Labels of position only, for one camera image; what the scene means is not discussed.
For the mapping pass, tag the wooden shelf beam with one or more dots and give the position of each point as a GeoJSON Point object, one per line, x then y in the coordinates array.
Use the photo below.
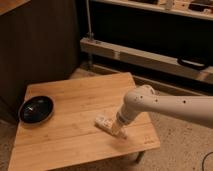
{"type": "Point", "coordinates": [145, 59]}

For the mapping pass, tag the black ceramic bowl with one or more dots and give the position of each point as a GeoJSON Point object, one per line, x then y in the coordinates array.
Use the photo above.
{"type": "Point", "coordinates": [36, 109]}

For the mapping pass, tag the metal pole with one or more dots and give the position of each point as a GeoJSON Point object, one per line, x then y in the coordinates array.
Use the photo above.
{"type": "Point", "coordinates": [90, 33]}

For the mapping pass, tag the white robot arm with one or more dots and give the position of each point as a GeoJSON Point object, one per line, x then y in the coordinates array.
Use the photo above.
{"type": "Point", "coordinates": [196, 109]}

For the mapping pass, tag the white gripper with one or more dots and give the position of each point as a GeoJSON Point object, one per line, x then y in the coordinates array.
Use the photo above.
{"type": "Point", "coordinates": [118, 125]}

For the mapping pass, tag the wooden table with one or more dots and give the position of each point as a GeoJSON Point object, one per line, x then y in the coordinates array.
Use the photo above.
{"type": "Point", "coordinates": [69, 137]}

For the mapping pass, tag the black handle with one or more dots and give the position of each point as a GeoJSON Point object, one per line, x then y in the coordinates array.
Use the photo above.
{"type": "Point", "coordinates": [193, 65]}

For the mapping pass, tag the dark wooden cabinet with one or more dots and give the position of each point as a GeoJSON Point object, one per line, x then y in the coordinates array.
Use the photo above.
{"type": "Point", "coordinates": [39, 42]}

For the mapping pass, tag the upper wooden shelf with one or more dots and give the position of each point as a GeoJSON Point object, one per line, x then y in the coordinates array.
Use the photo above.
{"type": "Point", "coordinates": [176, 7]}

